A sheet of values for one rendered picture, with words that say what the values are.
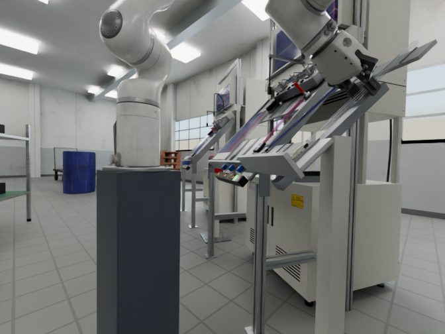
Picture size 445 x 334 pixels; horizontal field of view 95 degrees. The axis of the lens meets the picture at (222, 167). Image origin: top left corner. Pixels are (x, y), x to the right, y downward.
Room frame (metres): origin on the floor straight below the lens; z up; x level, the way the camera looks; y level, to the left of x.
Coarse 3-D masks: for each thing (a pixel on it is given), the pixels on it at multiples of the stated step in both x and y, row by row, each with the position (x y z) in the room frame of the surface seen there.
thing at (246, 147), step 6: (264, 138) 1.03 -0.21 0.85; (270, 138) 0.97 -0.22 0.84; (240, 144) 1.27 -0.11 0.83; (246, 144) 1.17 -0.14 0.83; (252, 144) 1.09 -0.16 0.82; (234, 150) 1.26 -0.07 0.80; (240, 150) 1.17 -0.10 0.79; (246, 150) 1.08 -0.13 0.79; (252, 150) 1.02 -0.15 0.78; (228, 156) 1.26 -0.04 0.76; (234, 156) 1.16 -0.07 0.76
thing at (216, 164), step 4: (212, 160) 1.40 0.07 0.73; (216, 160) 1.32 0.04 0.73; (220, 160) 1.24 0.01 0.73; (224, 160) 1.17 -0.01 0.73; (228, 160) 1.11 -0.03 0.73; (232, 160) 1.05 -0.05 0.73; (236, 160) 1.00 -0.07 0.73; (212, 164) 1.48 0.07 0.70; (216, 164) 1.38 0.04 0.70; (220, 164) 1.29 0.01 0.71; (228, 164) 1.13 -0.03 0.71; (232, 164) 1.07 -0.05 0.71; (236, 164) 1.02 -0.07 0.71; (240, 164) 0.97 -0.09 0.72; (220, 168) 1.38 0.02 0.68; (244, 168) 0.97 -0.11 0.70; (248, 172) 0.98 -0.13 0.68; (252, 172) 0.93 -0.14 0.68
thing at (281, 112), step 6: (312, 90) 1.06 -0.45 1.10; (300, 96) 1.13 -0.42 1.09; (270, 102) 1.58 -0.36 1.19; (288, 102) 1.22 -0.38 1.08; (294, 102) 1.13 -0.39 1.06; (264, 108) 1.57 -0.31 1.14; (282, 108) 1.21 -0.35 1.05; (288, 108) 1.12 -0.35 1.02; (270, 114) 1.31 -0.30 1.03; (276, 114) 1.21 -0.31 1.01; (282, 114) 1.12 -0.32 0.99; (294, 114) 1.12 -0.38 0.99; (264, 120) 1.30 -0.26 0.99; (270, 120) 1.24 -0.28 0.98; (276, 120) 1.27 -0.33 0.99
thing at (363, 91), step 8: (416, 40) 0.55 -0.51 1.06; (408, 48) 0.55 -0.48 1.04; (400, 56) 0.54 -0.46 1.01; (392, 64) 0.54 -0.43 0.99; (384, 72) 0.53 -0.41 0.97; (360, 96) 0.52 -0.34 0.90; (352, 104) 0.51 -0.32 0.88; (336, 112) 0.51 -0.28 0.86; (344, 112) 0.51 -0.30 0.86; (328, 120) 0.50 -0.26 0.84; (320, 128) 0.50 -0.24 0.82; (312, 136) 0.49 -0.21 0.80
